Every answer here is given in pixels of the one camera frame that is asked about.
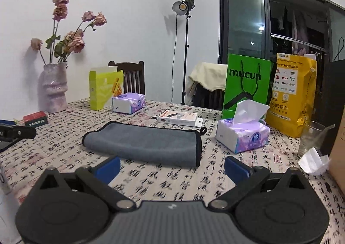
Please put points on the green paper bag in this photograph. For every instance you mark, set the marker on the green paper bag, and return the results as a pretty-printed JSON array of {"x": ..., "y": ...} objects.
[{"x": 242, "y": 85}]

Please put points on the clear glass cup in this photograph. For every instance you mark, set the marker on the clear glass cup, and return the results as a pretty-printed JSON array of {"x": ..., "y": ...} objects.
[{"x": 310, "y": 139}]

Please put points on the grey towel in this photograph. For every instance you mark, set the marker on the grey towel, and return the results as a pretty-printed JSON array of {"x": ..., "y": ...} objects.
[{"x": 140, "y": 141}]

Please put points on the yellow paper bag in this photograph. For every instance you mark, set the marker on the yellow paper bag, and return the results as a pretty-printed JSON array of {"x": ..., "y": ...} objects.
[{"x": 291, "y": 104}]

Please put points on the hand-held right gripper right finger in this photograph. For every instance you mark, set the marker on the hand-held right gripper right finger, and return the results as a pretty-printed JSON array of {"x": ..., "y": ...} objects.
[{"x": 236, "y": 170}]

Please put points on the purple tissue pack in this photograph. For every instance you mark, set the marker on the purple tissue pack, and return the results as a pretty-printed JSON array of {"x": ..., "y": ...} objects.
[
  {"x": 129, "y": 103},
  {"x": 242, "y": 137}
]

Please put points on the small red box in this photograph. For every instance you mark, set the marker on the small red box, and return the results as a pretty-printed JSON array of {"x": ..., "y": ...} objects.
[{"x": 35, "y": 119}]

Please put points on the sliding glass door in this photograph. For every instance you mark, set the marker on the sliding glass door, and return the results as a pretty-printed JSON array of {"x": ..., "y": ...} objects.
[{"x": 245, "y": 20}]

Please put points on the hanging clothes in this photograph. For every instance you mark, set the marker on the hanging clothes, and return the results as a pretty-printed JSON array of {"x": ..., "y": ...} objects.
[{"x": 299, "y": 31}]

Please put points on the studio light on stand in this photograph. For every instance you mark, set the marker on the studio light on stand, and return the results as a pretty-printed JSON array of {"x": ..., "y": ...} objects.
[{"x": 186, "y": 58}]

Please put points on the crumpled white paper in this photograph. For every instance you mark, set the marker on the crumpled white paper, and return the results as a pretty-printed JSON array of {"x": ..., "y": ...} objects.
[{"x": 312, "y": 161}]

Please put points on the black paper bag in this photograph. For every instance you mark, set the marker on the black paper bag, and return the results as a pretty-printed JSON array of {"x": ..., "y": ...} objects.
[{"x": 333, "y": 93}]

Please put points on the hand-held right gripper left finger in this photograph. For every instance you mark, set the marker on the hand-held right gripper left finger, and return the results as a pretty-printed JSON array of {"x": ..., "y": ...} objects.
[{"x": 109, "y": 169}]

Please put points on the dried pink roses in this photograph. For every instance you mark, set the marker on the dried pink roses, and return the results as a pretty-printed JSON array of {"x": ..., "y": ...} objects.
[{"x": 74, "y": 42}]

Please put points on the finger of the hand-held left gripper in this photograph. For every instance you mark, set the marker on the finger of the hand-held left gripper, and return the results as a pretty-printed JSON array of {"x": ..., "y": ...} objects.
[{"x": 18, "y": 132}]

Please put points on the yellow-green paper bag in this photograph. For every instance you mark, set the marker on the yellow-green paper bag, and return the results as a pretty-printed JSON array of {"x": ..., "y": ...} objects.
[{"x": 101, "y": 91}]

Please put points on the small white product box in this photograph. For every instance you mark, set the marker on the small white product box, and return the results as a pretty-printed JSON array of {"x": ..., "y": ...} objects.
[{"x": 176, "y": 118}]

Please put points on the brown cardboard box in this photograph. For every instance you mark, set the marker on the brown cardboard box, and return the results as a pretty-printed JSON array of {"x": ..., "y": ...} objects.
[{"x": 339, "y": 157}]

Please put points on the pink ceramic vase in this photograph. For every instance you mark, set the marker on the pink ceramic vase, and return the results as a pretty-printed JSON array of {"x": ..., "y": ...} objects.
[{"x": 52, "y": 90}]

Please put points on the cream cloth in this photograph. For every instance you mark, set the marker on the cream cloth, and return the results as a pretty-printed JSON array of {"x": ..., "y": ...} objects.
[{"x": 207, "y": 74}]

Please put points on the dark wooden chair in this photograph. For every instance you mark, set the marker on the dark wooden chair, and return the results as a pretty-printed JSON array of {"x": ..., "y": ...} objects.
[
  {"x": 133, "y": 77},
  {"x": 207, "y": 98}
]

